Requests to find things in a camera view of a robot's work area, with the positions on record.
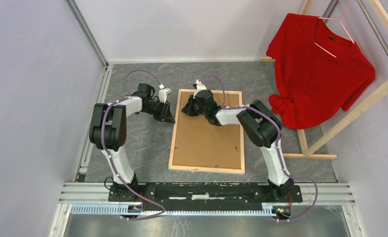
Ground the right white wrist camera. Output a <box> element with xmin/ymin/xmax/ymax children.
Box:
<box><xmin>193</xmin><ymin>79</ymin><xmax>207</xmax><ymax>98</ymax></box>

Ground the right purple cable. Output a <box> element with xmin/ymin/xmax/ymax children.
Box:
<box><xmin>198</xmin><ymin>75</ymin><xmax>319</xmax><ymax>222</ymax></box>

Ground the aluminium rail frame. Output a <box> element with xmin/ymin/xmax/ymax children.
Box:
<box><xmin>49</xmin><ymin>182</ymin><xmax>364</xmax><ymax>237</ymax></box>

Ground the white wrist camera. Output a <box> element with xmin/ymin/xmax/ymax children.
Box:
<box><xmin>193</xmin><ymin>79</ymin><xmax>207</xmax><ymax>98</ymax></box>
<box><xmin>158</xmin><ymin>84</ymin><xmax>172</xmax><ymax>104</ymax></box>

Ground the red t-shirt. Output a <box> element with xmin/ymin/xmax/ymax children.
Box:
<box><xmin>266</xmin><ymin>13</ymin><xmax>376</xmax><ymax>129</ymax></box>

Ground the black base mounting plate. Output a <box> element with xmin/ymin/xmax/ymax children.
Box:
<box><xmin>104</xmin><ymin>182</ymin><xmax>303</xmax><ymax>212</ymax></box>

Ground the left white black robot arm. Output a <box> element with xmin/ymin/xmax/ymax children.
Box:
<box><xmin>89</xmin><ymin>83</ymin><xmax>175</xmax><ymax>201</ymax></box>

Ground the pink wire hanger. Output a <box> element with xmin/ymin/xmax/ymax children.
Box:
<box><xmin>314</xmin><ymin>0</ymin><xmax>357</xmax><ymax>59</ymax></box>

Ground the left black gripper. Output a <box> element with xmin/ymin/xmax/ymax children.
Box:
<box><xmin>142</xmin><ymin>99</ymin><xmax>175</xmax><ymax>124</ymax></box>

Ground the wooden clothes rack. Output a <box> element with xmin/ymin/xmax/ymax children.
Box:
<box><xmin>259</xmin><ymin>0</ymin><xmax>388</xmax><ymax>160</ymax></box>

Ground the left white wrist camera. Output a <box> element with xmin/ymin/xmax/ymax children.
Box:
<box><xmin>158</xmin><ymin>84</ymin><xmax>172</xmax><ymax>104</ymax></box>

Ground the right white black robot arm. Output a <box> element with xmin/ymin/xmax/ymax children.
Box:
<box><xmin>181</xmin><ymin>90</ymin><xmax>294</xmax><ymax>201</ymax></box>

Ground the brown cardboard backing board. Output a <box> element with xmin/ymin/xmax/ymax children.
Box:
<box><xmin>172</xmin><ymin>91</ymin><xmax>244</xmax><ymax>170</ymax></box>

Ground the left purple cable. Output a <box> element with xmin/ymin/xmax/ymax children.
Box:
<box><xmin>100</xmin><ymin>69</ymin><xmax>167</xmax><ymax>221</ymax></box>

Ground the white wooden picture frame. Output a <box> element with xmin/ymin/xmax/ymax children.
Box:
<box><xmin>168</xmin><ymin>88</ymin><xmax>246</xmax><ymax>175</ymax></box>

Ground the purple cable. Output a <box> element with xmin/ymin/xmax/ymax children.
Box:
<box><xmin>100</xmin><ymin>69</ymin><xmax>167</xmax><ymax>221</ymax></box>
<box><xmin>198</xmin><ymin>75</ymin><xmax>319</xmax><ymax>222</ymax></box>

